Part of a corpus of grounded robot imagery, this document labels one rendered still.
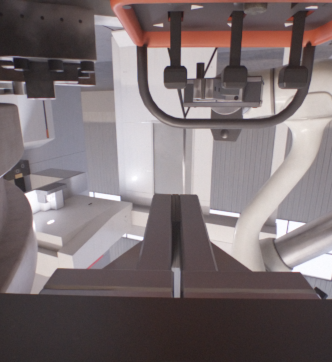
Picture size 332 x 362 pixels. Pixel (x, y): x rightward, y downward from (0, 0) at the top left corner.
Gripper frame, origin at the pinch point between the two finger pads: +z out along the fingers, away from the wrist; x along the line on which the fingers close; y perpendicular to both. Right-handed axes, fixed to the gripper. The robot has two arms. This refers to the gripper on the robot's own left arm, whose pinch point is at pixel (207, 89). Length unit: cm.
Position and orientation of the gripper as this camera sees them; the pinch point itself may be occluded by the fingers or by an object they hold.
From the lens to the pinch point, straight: 38.2
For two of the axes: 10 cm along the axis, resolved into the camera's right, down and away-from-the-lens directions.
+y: 0.0, -9.6, -2.8
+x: 9.2, 1.1, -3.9
